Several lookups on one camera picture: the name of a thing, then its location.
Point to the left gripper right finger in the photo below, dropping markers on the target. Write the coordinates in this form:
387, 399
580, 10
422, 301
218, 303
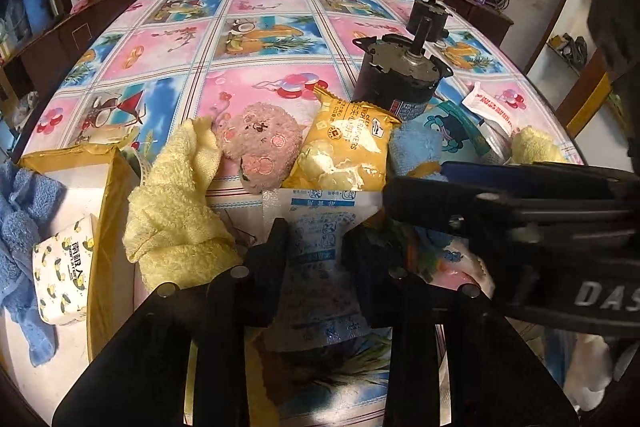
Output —
389, 295

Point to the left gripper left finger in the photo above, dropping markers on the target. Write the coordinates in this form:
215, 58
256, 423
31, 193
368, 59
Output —
248, 295

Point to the white blue print packet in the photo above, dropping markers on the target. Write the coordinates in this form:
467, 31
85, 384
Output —
318, 306

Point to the long yellow towel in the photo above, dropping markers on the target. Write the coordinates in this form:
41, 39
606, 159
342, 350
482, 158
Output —
530, 145

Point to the teal cartoon tissue pack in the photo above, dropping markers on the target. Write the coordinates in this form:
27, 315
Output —
461, 139

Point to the yellow snack bag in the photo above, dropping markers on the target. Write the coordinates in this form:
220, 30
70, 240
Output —
345, 148

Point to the small blue towel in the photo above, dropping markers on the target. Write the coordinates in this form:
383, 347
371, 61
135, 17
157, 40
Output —
415, 151

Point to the pink plush toy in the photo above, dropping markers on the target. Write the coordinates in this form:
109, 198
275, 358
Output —
263, 141

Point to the lemon print tissue pack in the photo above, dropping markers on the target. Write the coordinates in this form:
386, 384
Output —
61, 267

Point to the large blue towel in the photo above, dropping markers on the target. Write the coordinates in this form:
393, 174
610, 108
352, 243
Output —
29, 202

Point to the white red small sachet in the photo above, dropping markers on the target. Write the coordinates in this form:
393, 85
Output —
488, 107

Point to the yellow cardboard box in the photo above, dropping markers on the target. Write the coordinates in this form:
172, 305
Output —
139, 376

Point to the large black electric motor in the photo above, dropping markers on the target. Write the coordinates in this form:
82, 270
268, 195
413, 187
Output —
396, 75

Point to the colourful cartoon tablecloth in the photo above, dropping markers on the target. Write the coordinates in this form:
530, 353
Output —
164, 61

